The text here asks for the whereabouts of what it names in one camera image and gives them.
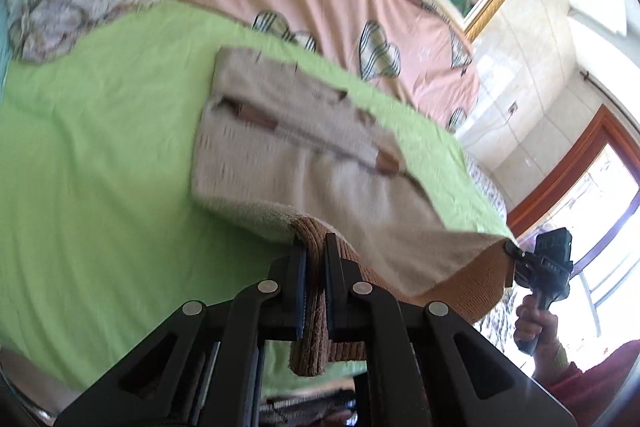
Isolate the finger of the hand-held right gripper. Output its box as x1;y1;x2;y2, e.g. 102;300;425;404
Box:
502;240;538;289

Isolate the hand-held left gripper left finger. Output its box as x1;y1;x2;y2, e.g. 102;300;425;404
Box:
55;240;307;427

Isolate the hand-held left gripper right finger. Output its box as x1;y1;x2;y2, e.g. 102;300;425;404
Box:
324;233;577;427

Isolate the beige garment with brown waistband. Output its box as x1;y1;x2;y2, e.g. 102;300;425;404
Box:
190;47;517;378

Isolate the person's right forearm red sleeve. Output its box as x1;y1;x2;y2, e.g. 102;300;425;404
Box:
530;340;640;427

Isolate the person's right hand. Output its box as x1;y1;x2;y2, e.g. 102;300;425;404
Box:
514;293;564;373

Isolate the curtain rod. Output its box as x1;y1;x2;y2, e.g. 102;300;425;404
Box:
579;69;640;134

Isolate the green bed sheet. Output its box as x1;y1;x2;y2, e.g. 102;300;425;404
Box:
0;0;516;400

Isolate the pink heart-print quilt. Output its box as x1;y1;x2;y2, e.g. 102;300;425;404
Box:
164;0;482;132

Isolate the wooden window frame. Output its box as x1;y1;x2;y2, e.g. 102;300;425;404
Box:
507;104;640;344

